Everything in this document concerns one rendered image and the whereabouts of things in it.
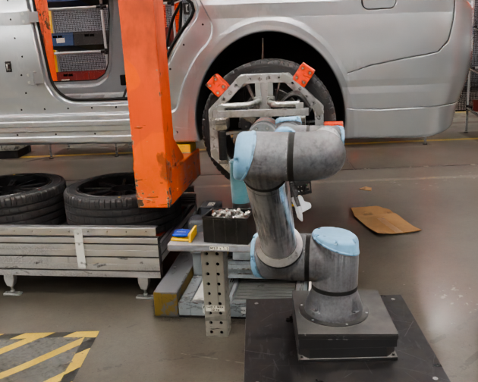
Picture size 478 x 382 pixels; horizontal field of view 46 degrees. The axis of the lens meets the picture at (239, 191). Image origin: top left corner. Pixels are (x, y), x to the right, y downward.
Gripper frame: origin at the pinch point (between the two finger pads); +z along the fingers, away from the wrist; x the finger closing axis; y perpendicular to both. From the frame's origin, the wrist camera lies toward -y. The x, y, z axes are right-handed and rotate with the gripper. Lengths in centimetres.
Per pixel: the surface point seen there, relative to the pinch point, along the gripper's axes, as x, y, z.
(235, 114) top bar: 52, -1, -34
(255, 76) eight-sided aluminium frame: 66, 14, -47
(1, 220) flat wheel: 138, -115, 15
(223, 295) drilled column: 36, -21, 42
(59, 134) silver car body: 155, -77, -24
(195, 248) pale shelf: 37, -30, 18
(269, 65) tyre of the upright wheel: 71, 24, -51
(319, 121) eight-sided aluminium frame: 53, 39, -24
